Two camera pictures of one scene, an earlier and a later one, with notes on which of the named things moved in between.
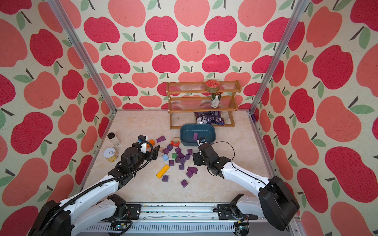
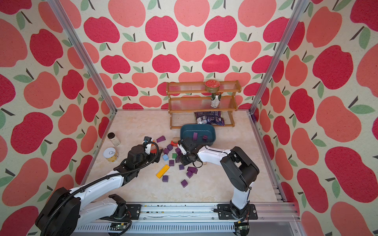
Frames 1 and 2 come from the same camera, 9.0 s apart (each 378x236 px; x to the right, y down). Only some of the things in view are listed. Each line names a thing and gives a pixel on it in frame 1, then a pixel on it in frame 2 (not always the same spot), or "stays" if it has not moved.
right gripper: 197,156 → 182,158
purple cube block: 184,183 stays
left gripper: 149,156 stays
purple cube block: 165,178 stays
